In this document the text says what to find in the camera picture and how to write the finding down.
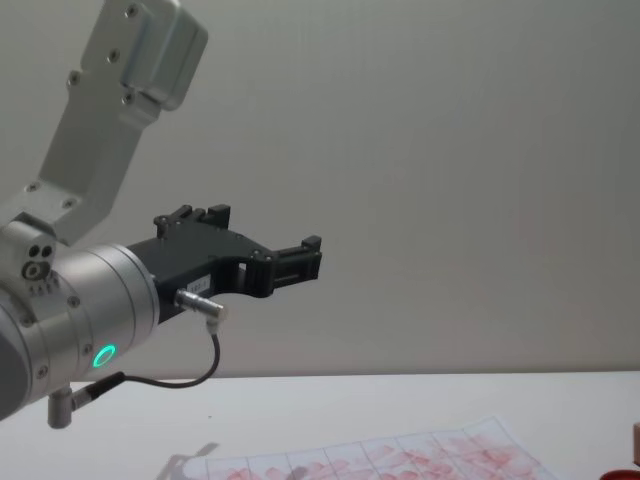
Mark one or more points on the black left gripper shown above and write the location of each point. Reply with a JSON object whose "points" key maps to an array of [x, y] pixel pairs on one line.
{"points": [[200, 252]]}

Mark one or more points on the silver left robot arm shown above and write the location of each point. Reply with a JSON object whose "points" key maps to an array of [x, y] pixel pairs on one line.
{"points": [[90, 300]]}

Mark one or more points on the white table cloth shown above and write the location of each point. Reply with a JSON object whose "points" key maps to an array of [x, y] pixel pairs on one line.
{"points": [[350, 400]]}

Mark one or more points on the gridded sheet with red marks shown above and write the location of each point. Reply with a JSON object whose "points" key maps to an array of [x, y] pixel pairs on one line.
{"points": [[400, 457]]}

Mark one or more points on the small red round object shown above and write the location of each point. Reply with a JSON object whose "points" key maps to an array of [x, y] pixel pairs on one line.
{"points": [[622, 475]]}

